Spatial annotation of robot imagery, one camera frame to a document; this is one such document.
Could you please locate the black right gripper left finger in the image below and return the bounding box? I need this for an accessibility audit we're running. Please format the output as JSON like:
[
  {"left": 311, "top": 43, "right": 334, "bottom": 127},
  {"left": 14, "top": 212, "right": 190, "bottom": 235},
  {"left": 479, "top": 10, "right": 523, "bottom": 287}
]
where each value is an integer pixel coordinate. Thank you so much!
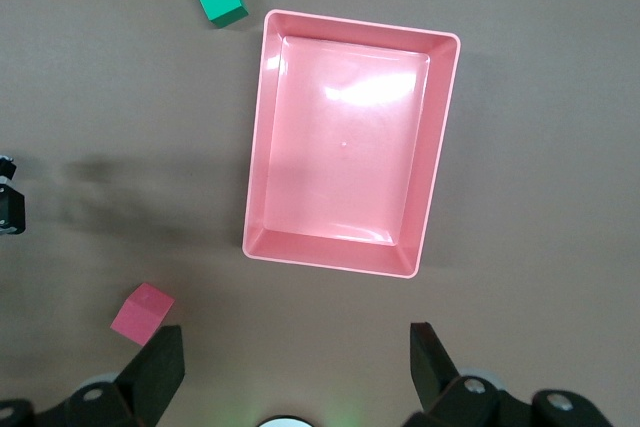
[{"left": 0, "top": 325, "right": 186, "bottom": 427}]

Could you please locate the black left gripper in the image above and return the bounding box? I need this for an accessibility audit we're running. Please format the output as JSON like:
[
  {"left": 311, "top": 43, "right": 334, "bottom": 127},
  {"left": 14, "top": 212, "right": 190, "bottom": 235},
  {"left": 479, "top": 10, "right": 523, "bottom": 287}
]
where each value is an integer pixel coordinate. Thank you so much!
[{"left": 0, "top": 185, "right": 27, "bottom": 236}]

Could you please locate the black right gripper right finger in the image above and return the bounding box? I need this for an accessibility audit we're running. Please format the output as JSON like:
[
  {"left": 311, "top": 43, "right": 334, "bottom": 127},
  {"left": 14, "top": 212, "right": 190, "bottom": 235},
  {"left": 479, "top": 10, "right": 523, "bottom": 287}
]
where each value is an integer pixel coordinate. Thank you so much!
[{"left": 404, "top": 321, "right": 614, "bottom": 427}]

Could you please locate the pink cube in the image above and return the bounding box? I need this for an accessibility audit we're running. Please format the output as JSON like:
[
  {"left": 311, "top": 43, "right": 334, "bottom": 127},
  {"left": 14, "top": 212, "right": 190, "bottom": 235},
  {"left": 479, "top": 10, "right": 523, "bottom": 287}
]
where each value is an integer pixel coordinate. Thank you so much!
[{"left": 109, "top": 282, "right": 176, "bottom": 347}]

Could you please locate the brown table cover mat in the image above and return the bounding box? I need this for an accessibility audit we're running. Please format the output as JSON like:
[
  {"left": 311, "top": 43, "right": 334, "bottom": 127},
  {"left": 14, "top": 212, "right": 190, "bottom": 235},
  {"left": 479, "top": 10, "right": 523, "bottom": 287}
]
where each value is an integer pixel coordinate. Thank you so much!
[{"left": 0, "top": 0, "right": 640, "bottom": 427}]

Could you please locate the pink plastic tray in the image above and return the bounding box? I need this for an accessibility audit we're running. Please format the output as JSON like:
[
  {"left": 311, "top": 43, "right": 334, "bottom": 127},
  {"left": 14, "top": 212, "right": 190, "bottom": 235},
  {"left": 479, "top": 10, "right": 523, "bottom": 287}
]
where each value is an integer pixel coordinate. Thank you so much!
[{"left": 241, "top": 8, "right": 462, "bottom": 281}]

